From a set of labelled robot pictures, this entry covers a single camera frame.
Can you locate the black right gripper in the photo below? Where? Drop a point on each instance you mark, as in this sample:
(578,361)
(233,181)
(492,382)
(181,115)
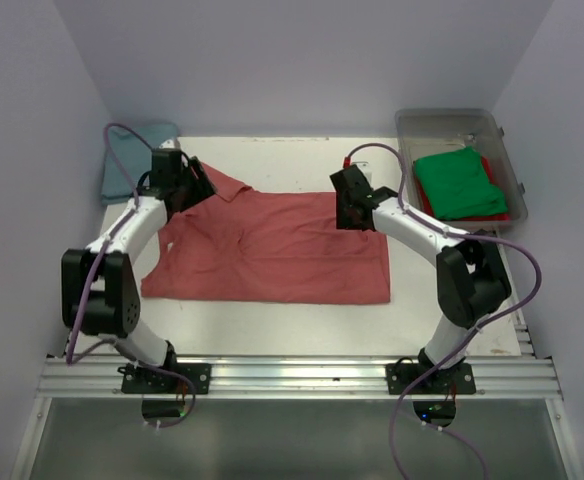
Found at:
(345,201)

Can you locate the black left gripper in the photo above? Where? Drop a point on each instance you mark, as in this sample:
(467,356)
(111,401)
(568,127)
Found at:
(200,180)

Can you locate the clear plastic bin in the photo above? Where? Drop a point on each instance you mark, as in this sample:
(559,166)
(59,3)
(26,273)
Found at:
(428,131)

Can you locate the salmon pink t shirt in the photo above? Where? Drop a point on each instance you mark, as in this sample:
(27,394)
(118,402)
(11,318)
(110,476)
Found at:
(251,246)

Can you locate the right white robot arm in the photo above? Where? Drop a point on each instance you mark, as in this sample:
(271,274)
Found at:
(471,281)

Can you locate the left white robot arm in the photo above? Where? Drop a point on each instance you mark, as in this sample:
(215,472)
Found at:
(100,299)

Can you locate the blue folded t shirt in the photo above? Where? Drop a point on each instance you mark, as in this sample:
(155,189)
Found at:
(127,157)

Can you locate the green folded t shirt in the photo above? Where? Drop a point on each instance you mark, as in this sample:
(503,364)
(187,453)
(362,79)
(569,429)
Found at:
(457,186)

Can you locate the red folded t shirt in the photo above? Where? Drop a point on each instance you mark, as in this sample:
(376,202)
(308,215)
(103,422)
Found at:
(426,206)

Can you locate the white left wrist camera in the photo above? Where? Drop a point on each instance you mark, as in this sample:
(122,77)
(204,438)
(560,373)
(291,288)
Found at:
(170,144)

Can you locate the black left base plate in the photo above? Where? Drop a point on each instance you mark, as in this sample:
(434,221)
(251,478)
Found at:
(155,380)

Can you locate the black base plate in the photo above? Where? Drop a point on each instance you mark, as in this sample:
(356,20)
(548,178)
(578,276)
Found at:
(155,380)
(458,379)

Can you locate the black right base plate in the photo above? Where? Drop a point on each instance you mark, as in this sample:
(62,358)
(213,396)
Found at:
(458,379)

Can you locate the aluminium mounting rail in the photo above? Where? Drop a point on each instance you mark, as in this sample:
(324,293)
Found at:
(297,378)

